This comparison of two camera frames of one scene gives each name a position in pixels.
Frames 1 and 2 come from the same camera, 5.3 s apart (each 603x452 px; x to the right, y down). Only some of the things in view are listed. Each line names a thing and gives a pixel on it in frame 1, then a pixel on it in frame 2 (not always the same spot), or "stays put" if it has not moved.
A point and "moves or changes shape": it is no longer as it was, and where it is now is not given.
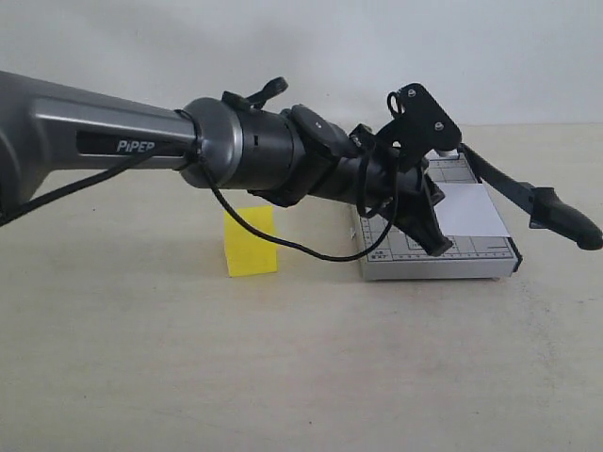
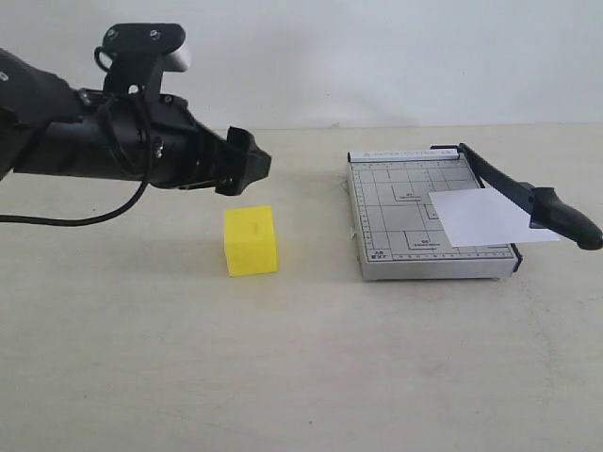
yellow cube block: [248, 253] stays put
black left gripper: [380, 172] to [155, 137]
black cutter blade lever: [548, 210] stays put
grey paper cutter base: [385, 254] stays put
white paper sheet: [467, 210] moves or changes shape
